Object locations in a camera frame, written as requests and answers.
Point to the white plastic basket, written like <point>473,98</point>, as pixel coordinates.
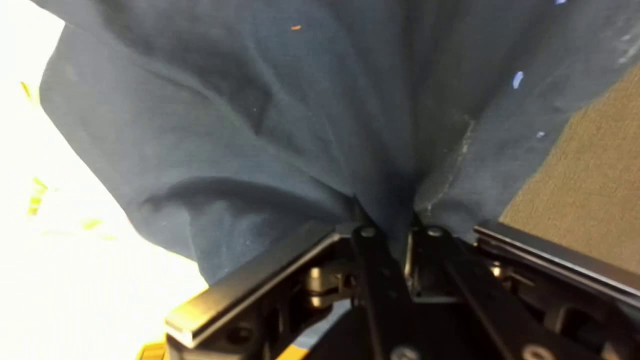
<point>61,266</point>

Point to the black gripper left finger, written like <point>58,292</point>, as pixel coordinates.
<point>372,281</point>

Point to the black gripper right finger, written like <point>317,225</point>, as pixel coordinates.
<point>467,292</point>

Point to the dark blue cloth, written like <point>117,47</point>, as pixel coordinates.
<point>281,112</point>

